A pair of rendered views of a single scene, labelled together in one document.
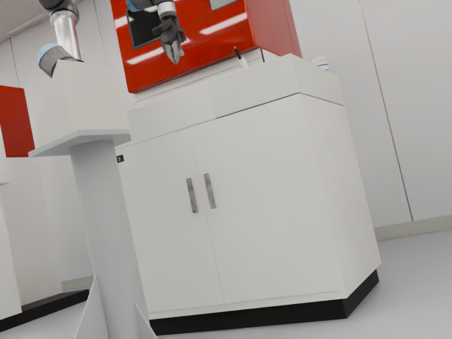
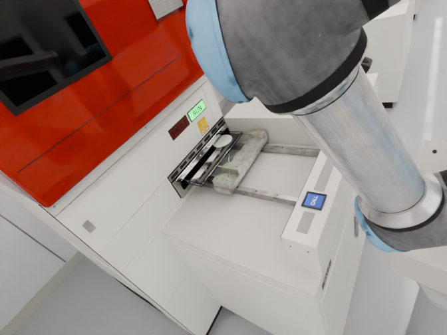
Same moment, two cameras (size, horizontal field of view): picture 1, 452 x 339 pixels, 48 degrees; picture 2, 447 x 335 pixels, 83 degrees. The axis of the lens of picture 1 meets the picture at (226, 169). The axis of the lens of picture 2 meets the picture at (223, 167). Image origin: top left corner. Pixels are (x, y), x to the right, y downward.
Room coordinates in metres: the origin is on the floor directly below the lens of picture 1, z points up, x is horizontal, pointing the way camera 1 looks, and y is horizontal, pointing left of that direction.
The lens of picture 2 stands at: (2.22, 0.83, 1.54)
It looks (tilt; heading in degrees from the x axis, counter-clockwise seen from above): 37 degrees down; 290
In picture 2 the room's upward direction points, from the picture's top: 24 degrees counter-clockwise
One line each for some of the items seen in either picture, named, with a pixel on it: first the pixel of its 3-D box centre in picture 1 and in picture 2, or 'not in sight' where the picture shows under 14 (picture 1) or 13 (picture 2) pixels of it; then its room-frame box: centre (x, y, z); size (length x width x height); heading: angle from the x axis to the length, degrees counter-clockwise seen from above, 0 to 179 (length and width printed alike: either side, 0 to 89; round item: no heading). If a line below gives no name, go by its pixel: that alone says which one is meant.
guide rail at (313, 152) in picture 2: not in sight; (273, 149); (2.31, -0.11, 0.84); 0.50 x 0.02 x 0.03; 153
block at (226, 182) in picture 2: not in sight; (223, 181); (2.52, 0.11, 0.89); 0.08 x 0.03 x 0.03; 153
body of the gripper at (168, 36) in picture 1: (171, 29); not in sight; (2.10, 0.10, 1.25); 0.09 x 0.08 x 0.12; 153
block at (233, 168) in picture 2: not in sight; (232, 168); (2.48, 0.04, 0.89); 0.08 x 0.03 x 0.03; 153
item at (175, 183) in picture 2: not in sight; (205, 157); (2.62, -0.09, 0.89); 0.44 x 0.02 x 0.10; 63
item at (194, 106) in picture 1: (161, 120); (329, 185); (2.13, 0.22, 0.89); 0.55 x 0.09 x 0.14; 63
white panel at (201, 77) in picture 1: (200, 108); (167, 161); (2.71, 0.06, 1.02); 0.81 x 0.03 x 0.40; 63
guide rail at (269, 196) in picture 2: not in sight; (247, 191); (2.43, 0.13, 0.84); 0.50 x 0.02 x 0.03; 153
